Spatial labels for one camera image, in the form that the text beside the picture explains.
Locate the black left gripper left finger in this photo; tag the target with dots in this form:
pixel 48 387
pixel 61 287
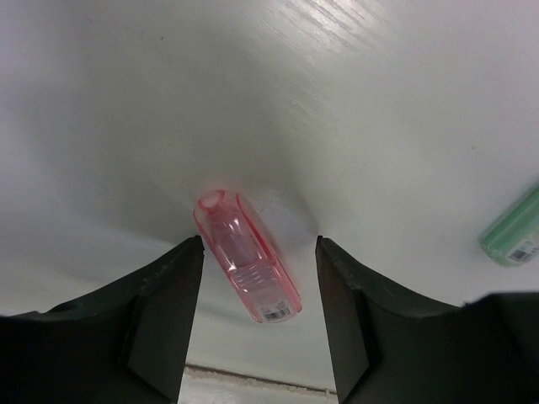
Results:
pixel 126 342

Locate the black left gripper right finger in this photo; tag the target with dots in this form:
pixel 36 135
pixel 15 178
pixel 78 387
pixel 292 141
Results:
pixel 389 344

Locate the pink transparent case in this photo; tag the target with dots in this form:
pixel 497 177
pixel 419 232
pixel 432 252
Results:
pixel 248 256

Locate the green capped marker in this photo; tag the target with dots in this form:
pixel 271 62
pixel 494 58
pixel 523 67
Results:
pixel 512 239

